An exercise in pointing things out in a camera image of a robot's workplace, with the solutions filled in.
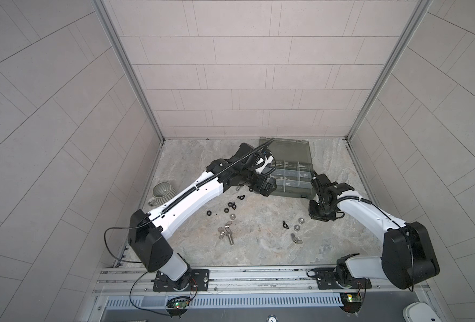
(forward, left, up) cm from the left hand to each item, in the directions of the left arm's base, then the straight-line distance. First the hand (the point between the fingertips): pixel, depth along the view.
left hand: (273, 181), depth 73 cm
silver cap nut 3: (-5, +16, -22) cm, 27 cm away
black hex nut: (+1, +17, -23) cm, 28 cm away
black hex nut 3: (-4, +26, -21) cm, 34 cm away
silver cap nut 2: (-10, -11, -21) cm, 26 cm away
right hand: (-5, -18, -20) cm, 27 cm away
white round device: (-37, -47, -19) cm, 63 cm away
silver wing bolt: (-11, +18, -22) cm, 30 cm away
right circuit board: (-35, -27, -22) cm, 49 cm away
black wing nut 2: (+4, +12, -22) cm, 26 cm away
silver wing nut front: (-15, -11, -22) cm, 28 cm away
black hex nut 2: (-2, +19, -22) cm, 29 cm away
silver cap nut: (-6, -14, -22) cm, 27 cm away
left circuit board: (-36, +32, -18) cm, 51 cm away
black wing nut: (-8, -7, -22) cm, 24 cm away
